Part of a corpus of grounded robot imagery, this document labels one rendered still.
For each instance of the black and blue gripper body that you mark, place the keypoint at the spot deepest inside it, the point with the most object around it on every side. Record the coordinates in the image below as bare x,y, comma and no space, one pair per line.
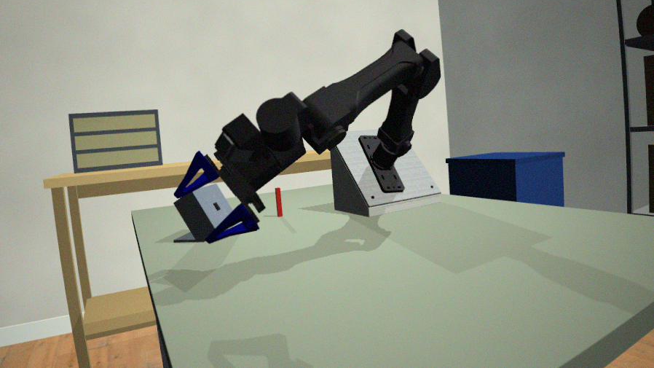
237,183

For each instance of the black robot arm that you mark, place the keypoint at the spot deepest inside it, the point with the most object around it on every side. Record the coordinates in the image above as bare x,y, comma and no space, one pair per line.
322,119

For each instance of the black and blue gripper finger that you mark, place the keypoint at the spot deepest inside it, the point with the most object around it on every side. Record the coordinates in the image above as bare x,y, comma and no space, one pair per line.
239,214
198,162

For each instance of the red peg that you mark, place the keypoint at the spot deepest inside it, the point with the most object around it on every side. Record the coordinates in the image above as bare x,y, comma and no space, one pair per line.
278,201

